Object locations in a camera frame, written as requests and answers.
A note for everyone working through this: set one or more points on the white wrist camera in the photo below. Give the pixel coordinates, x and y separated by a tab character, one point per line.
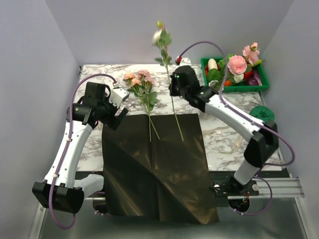
182	61
117	96

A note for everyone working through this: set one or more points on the red toy pepper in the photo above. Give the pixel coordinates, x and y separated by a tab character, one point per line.
247	75

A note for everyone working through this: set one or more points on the white toy radish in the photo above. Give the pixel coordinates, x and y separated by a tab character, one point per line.
212	64

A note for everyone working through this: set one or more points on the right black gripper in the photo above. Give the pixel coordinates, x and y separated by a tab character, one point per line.
174	79

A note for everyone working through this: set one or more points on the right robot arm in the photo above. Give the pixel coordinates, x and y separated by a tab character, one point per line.
260	136

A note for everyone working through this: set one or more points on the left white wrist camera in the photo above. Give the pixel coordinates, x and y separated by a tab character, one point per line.
117	96

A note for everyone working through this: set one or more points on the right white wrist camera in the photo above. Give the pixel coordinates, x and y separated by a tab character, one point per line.
182	61

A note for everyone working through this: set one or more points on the green plastic bin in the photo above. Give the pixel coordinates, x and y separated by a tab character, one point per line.
240	87

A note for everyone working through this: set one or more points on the cream rose stem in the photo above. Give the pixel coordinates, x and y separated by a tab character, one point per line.
162	40

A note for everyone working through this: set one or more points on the green rolled cloth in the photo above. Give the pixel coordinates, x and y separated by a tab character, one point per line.
263	113

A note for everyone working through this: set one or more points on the orange toy carrot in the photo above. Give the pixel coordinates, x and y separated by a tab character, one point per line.
228	83

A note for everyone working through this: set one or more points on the toy pear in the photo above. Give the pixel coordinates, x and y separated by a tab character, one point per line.
257	63

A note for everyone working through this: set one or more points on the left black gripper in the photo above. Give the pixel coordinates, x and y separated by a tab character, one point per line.
113	121

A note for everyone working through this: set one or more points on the white ribbed vase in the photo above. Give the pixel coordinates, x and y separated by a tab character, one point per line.
214	85

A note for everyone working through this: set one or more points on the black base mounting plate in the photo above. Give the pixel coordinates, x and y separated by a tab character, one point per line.
221	182

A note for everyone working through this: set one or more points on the cream ribbon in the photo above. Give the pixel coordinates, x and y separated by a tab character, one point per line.
224	139

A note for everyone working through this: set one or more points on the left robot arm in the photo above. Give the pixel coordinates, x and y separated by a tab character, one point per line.
60	190

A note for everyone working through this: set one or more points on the large pink rose stem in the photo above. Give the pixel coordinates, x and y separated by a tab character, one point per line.
141	84

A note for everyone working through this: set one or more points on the toy lettuce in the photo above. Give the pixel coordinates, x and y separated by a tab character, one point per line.
235	66

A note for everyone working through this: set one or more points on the black wrapping paper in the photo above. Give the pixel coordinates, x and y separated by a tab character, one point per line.
156	167

